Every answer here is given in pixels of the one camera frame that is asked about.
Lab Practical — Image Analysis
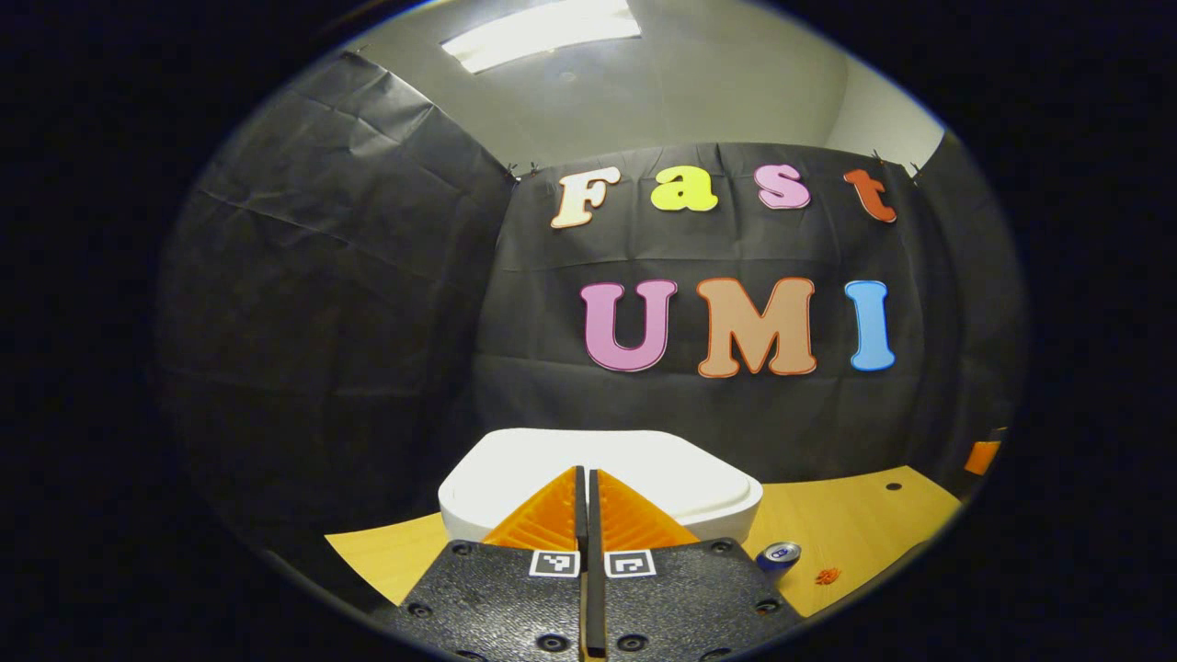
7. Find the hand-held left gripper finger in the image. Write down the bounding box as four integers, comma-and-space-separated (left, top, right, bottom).
587, 469, 806, 662
382, 465, 589, 662

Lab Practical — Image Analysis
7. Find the white desktop garbage bin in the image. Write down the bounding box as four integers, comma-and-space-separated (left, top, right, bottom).
438, 428, 764, 545

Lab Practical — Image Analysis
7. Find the blue pop can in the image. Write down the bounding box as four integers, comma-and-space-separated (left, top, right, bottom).
756, 541, 802, 582

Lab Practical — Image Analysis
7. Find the wooden desktop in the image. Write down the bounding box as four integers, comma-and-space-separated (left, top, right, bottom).
325, 465, 962, 619

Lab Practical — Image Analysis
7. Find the black backdrop cloth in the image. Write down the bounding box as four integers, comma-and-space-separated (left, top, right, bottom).
156, 51, 1026, 589

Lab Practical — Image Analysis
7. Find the ceiling light panel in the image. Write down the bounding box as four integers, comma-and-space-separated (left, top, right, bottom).
440, 0, 642, 74

